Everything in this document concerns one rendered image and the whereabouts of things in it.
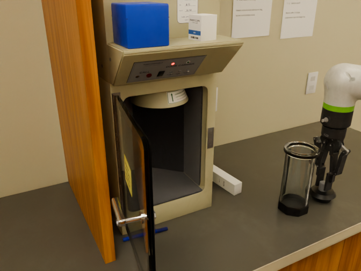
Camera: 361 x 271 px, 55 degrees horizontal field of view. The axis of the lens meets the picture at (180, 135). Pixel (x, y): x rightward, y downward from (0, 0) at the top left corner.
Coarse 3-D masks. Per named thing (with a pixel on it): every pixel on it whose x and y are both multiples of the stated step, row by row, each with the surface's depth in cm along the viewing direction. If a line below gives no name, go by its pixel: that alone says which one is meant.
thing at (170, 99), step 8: (136, 96) 101; (144, 96) 99; (152, 96) 98; (160, 96) 98; (168, 96) 98; (176, 96) 100; (184, 96) 102; (136, 104) 100; (144, 104) 99; (152, 104) 98; (160, 104) 98; (168, 104) 98; (176, 104) 99
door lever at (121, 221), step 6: (114, 198) 76; (114, 204) 74; (120, 204) 75; (114, 210) 73; (120, 210) 72; (120, 216) 70; (132, 216) 71; (138, 216) 71; (120, 222) 69; (126, 222) 70; (132, 222) 70
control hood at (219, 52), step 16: (112, 48) 79; (144, 48) 76; (160, 48) 77; (176, 48) 79; (192, 48) 81; (208, 48) 83; (224, 48) 86; (112, 64) 81; (128, 64) 77; (208, 64) 91; (224, 64) 94; (112, 80) 84
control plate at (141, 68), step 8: (192, 56) 84; (200, 56) 85; (136, 64) 78; (144, 64) 80; (152, 64) 81; (160, 64) 82; (168, 64) 83; (176, 64) 85; (184, 64) 86; (192, 64) 87; (200, 64) 89; (136, 72) 82; (144, 72) 83; (152, 72) 84; (168, 72) 87; (176, 72) 89; (184, 72) 90; (192, 72) 92; (128, 80) 84; (136, 80) 85; (144, 80) 87
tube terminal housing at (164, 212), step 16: (96, 0) 83; (112, 0) 80; (128, 0) 81; (144, 0) 83; (160, 0) 85; (176, 0) 87; (208, 0) 91; (96, 16) 86; (176, 16) 88; (96, 32) 88; (112, 32) 82; (176, 32) 90; (96, 48) 91; (160, 80) 93; (176, 80) 95; (192, 80) 97; (208, 80) 100; (128, 96) 90; (208, 96) 102; (112, 112) 89; (208, 112) 104; (112, 128) 92; (112, 144) 95; (112, 160) 99; (208, 160) 111; (112, 176) 102; (208, 176) 113; (112, 192) 106; (208, 192) 116; (112, 208) 110; (160, 208) 108; (176, 208) 112; (192, 208) 115
